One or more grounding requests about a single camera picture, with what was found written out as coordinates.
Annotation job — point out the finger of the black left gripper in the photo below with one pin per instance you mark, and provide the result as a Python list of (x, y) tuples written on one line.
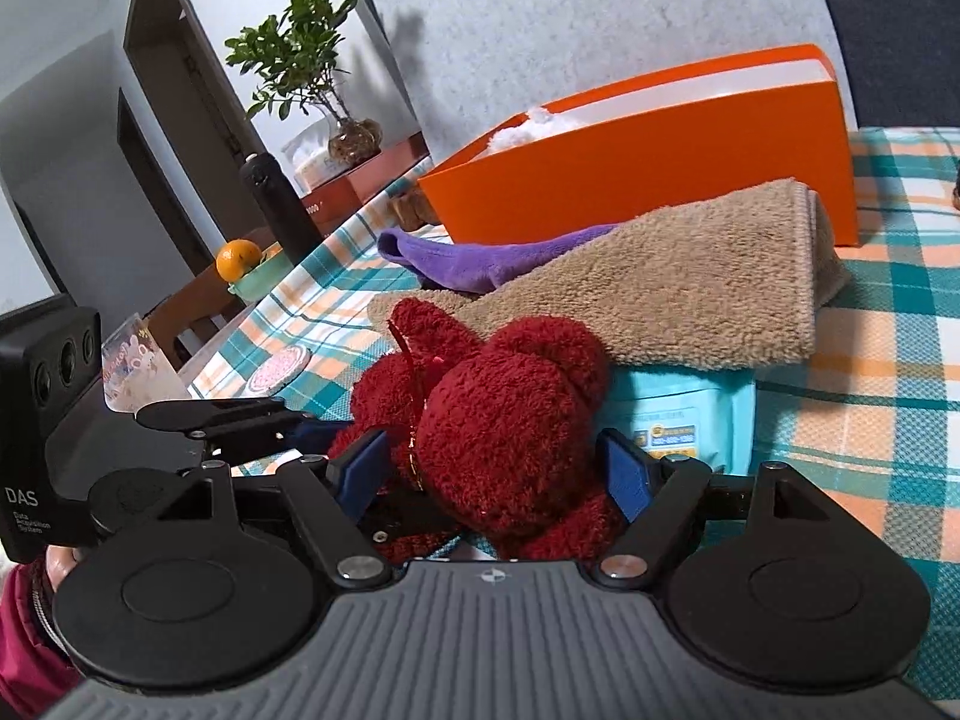
[(235, 430)]

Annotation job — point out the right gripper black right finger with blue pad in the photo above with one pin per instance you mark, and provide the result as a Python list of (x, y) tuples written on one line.
[(661, 499)]

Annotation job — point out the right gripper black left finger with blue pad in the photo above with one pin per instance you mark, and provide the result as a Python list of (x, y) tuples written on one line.
[(326, 502)]

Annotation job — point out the light blue wipes pack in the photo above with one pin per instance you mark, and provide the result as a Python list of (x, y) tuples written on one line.
[(669, 411)]

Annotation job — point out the dark red plush bear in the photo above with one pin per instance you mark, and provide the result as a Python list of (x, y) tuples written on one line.
[(493, 436)]

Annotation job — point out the beige fluffy towel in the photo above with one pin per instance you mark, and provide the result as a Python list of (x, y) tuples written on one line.
[(729, 283)]

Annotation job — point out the purple soft cloth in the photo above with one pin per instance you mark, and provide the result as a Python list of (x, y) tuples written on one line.
[(475, 269)]

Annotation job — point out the hand with maroon sleeve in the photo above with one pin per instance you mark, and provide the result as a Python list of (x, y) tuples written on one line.
[(59, 562)]

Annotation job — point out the round pink coaster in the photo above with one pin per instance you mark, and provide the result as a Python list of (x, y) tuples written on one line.
[(279, 370)]

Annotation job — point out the printed card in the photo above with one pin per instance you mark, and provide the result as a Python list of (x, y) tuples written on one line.
[(135, 370)]

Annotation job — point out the light green bowl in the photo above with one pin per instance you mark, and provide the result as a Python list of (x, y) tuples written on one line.
[(256, 284)]

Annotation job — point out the orange fruit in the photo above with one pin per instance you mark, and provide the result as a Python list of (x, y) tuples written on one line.
[(237, 258)]

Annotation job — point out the black bottle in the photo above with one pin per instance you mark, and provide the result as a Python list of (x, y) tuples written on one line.
[(280, 204)]

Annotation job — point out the plaid checkered tablecloth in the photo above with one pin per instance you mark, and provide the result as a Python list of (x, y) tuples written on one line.
[(872, 418)]

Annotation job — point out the red tissue box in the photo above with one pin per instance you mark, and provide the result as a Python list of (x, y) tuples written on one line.
[(332, 203)]

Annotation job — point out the green potted plant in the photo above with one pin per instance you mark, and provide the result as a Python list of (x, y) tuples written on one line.
[(295, 56)]

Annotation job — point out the white fluffy item in box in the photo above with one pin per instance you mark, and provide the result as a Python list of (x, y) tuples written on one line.
[(539, 124)]

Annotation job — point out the orange storage box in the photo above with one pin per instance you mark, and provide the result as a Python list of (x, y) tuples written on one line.
[(672, 136)]

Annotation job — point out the grey felt panel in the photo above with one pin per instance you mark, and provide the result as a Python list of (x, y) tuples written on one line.
[(468, 65)]

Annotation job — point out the dark blue felt panel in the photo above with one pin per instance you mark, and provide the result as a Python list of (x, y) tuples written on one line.
[(901, 57)]

